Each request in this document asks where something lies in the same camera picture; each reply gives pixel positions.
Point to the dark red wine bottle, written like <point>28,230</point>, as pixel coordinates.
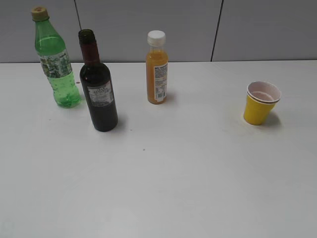
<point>97,84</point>

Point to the yellow paper cup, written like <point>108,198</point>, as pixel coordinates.
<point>261,99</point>

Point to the orange juice bottle white cap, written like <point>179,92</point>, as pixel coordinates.
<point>156,67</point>

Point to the green plastic soda bottle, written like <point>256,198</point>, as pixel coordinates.
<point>54,59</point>

